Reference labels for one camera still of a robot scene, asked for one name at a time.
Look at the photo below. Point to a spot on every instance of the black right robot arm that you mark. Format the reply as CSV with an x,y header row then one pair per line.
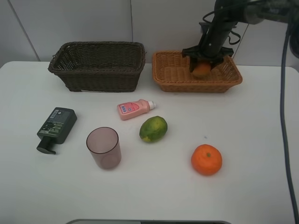
x,y
254,12

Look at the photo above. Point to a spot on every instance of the orange tangerine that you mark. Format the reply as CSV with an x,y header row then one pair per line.
x,y
206,160

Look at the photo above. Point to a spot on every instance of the green papaya fruit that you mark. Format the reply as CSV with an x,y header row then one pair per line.
x,y
153,129

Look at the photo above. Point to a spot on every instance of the dark green pump bottle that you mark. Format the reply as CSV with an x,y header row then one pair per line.
x,y
55,129

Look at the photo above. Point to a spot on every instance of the dark brown wicker basket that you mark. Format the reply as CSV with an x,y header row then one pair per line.
x,y
99,66

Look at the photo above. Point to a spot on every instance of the translucent pink plastic cup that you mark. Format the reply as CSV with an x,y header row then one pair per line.
x,y
104,145

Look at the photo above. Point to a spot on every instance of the red yellow peach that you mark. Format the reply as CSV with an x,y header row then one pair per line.
x,y
201,69

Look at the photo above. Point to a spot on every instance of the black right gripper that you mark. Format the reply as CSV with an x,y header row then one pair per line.
x,y
210,47

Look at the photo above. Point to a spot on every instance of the pink lotion bottle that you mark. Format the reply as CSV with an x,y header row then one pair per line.
x,y
130,110

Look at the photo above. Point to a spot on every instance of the light orange wicker basket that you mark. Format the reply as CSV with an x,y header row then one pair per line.
x,y
171,72

